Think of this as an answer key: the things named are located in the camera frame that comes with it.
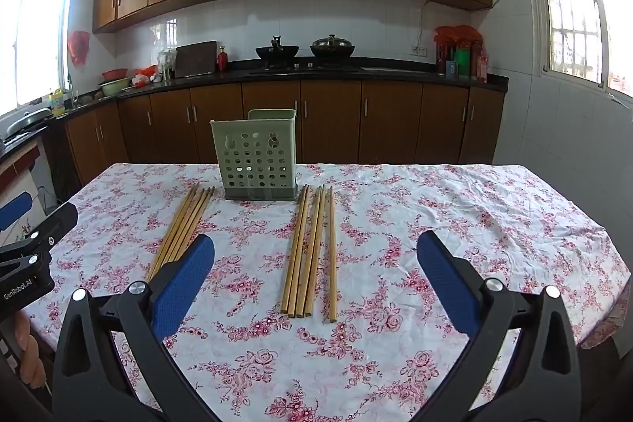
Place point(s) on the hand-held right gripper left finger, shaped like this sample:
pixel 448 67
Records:
pixel 183 288

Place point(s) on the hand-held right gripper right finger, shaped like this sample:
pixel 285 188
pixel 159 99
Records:
pixel 447 286

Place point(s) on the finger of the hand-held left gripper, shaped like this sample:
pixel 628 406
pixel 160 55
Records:
pixel 15 209
pixel 59 218

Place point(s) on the row of bamboo chopsticks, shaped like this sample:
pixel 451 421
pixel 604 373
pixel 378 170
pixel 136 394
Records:
pixel 309 254
pixel 180 229

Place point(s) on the green perforated utensil holder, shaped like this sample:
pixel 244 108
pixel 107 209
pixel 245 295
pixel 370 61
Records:
pixel 252 155

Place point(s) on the person's left hand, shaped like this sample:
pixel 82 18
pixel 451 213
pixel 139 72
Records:
pixel 28 345

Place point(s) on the floral tablecloth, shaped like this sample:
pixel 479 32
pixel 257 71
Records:
pixel 376 229

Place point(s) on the grey metal pan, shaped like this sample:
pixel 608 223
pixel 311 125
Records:
pixel 27 118

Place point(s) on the yellow detergent bottle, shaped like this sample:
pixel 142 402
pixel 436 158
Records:
pixel 58 103

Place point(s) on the metal faucet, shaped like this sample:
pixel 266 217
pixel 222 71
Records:
pixel 72 90

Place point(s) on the green basin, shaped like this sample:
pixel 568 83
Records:
pixel 114 87

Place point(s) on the red basin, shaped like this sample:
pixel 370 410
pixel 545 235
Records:
pixel 114 74

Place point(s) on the red and white bag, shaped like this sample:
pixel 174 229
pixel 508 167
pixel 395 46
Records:
pixel 146 76

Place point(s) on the hanging red plastic bag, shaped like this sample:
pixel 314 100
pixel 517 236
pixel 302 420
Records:
pixel 79 47

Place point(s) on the wooden lower kitchen cabinets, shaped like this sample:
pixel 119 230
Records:
pixel 331 120

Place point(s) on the dark cutting board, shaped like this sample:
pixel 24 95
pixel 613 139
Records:
pixel 196 58

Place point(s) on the black kitchen countertop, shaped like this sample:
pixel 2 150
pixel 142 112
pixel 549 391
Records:
pixel 395 73

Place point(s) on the green bottle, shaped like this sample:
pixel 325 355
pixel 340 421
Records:
pixel 463 62

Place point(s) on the small red bottle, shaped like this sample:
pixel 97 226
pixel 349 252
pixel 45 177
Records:
pixel 223 60

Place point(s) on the gas stove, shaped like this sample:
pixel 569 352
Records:
pixel 304 68

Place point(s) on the black wok with lid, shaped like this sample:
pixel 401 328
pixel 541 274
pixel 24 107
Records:
pixel 332 49

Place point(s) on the white wall socket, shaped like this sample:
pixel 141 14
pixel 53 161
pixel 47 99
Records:
pixel 419 51

